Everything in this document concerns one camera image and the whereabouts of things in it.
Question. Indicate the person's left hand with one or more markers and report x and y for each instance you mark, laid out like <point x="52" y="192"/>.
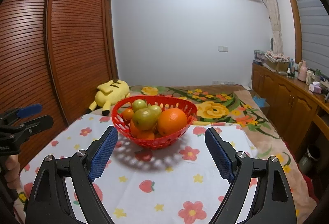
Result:
<point x="12" y="175"/>

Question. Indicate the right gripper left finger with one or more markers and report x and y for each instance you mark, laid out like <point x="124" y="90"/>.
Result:
<point x="49" y="200"/>

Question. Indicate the yellow Pikachu plush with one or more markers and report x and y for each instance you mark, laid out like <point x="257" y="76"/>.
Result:
<point x="109" y="94"/>

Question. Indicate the white wall switch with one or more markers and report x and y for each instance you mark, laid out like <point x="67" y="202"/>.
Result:
<point x="223" y="49"/>

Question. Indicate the yellow fruit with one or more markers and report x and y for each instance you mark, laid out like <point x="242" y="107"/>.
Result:
<point x="156" y="109"/>

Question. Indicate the beige curtain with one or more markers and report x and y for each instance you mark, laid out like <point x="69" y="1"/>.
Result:
<point x="273" y="11"/>

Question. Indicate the red perforated plastic basket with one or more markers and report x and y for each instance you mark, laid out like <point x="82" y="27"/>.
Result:
<point x="165" y="103"/>

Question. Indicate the grey window blind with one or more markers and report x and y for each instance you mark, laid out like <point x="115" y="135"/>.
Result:
<point x="314" y="30"/>

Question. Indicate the small tangerine hidden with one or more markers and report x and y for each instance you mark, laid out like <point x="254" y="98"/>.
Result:
<point x="128" y="114"/>

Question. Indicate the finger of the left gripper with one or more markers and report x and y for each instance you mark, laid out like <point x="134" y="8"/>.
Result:
<point x="23" y="112"/>
<point x="34" y="126"/>

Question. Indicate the wooden louvered wardrobe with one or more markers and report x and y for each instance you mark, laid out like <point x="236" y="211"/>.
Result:
<point x="55" y="53"/>

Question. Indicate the large orange front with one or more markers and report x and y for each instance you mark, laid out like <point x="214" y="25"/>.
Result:
<point x="171" y="121"/>

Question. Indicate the large green pear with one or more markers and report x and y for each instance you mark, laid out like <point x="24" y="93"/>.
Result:
<point x="144" y="119"/>

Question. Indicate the light green apple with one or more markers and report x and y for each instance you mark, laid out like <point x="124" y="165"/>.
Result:
<point x="139" y="104"/>

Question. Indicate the large orange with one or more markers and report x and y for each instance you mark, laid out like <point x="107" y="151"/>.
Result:
<point x="171" y="121"/>
<point x="134" y="130"/>

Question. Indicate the wooden sideboard cabinet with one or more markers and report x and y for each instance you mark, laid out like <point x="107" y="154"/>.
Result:
<point x="299" y="116"/>

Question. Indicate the small tangerine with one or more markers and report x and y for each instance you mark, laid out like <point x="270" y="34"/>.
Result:
<point x="146" y="135"/>

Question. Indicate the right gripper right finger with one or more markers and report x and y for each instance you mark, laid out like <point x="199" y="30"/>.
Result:
<point x="273" y="200"/>

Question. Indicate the cardboard box with cloth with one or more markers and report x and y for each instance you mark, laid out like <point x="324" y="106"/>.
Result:
<point x="277" y="61"/>

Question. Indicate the pink kettle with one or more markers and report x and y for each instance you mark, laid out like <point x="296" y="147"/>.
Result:
<point x="302" y="71"/>

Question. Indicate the tissue box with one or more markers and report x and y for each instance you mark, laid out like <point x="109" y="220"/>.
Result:
<point x="315" y="87"/>

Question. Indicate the white fruit-print tablecloth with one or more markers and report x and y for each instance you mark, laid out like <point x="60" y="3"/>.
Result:
<point x="178" y="184"/>

